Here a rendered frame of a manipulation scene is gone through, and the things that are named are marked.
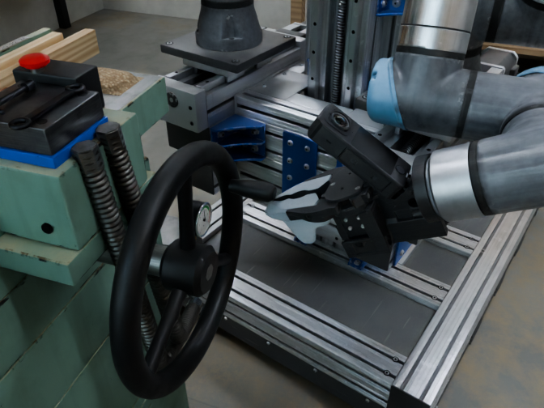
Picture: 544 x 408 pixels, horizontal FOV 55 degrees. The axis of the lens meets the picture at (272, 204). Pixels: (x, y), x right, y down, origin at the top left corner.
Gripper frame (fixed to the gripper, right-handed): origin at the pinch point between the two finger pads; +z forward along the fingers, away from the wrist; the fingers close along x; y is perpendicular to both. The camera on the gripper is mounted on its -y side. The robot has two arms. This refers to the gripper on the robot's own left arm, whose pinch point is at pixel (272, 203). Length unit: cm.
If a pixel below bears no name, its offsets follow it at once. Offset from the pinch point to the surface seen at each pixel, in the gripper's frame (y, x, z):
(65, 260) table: -10.2, -20.4, 9.9
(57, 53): -27.0, 11.9, 31.0
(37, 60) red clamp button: -27.0, -8.9, 10.0
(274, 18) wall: 22, 307, 154
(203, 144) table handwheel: -12.1, -5.9, -0.7
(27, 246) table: -12.5, -20.2, 14.3
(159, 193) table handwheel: -12.3, -15.5, -1.6
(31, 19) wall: -57, 223, 280
